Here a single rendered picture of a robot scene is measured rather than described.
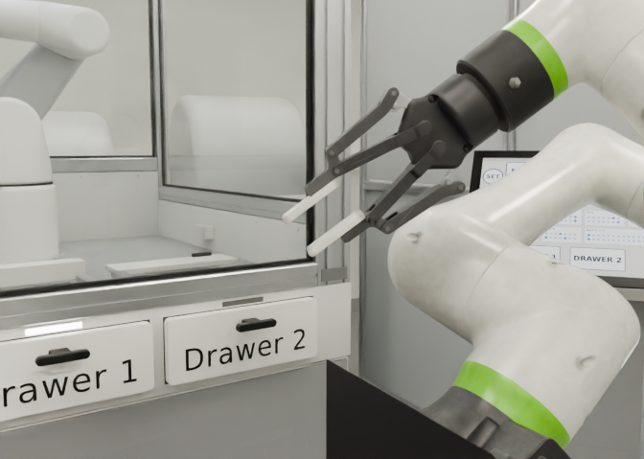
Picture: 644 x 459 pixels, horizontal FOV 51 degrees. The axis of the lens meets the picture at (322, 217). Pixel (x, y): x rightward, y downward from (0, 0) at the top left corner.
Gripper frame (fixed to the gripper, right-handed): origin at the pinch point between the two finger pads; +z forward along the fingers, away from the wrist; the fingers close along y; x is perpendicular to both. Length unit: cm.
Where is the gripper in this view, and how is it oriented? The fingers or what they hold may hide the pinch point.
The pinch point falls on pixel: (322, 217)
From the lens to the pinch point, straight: 70.9
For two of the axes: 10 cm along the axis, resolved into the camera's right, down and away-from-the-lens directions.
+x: 0.7, 1.3, -9.9
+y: -5.9, -7.9, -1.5
